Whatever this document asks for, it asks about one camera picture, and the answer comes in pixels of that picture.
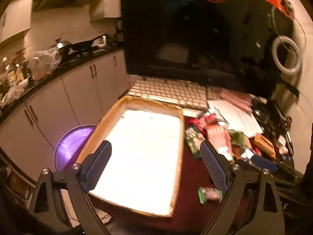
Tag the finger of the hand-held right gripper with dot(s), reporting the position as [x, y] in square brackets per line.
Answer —
[264, 163]

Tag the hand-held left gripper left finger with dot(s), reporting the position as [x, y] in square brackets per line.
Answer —
[97, 166]

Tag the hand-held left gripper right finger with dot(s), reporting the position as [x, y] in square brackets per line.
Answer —
[215, 169]

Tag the dark green snack packet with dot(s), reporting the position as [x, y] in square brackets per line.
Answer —
[193, 139]

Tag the shallow cardboard box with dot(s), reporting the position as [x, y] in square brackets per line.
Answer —
[137, 151]

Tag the brown snack packet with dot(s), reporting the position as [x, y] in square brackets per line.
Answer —
[264, 145]

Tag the small green snack packet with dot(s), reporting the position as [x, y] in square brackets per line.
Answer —
[210, 194]

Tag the pink snack packet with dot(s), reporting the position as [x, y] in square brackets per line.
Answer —
[217, 137]

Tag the purple round fan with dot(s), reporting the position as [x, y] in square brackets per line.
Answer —
[71, 144]

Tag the green leafy snack packet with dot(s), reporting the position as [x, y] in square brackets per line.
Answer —
[238, 138]

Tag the red snack packet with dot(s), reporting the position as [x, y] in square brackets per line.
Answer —
[207, 120]

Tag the black computer mouse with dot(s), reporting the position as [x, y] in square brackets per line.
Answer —
[260, 112]

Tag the white paper sheet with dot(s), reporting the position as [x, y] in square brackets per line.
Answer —
[237, 115]

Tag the pink pencil case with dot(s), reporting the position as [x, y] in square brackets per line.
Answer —
[234, 98]

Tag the white kitchen base cabinets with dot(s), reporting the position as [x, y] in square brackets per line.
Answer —
[73, 95]

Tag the white keyboard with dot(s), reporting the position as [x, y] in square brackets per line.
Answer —
[168, 90]

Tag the black kitchen countertop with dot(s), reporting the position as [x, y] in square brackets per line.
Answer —
[73, 62]

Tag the clear plastic bag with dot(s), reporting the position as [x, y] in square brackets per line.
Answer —
[44, 63]

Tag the black wok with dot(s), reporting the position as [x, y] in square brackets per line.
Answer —
[82, 45]

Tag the steel pot with lid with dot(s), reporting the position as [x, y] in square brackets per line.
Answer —
[61, 45]

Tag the row of condiment bottles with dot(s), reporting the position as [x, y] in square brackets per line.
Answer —
[12, 71]

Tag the black monitor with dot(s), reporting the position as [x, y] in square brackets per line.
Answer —
[195, 41]

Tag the white wall cabinets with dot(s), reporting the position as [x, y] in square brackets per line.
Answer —
[14, 17]

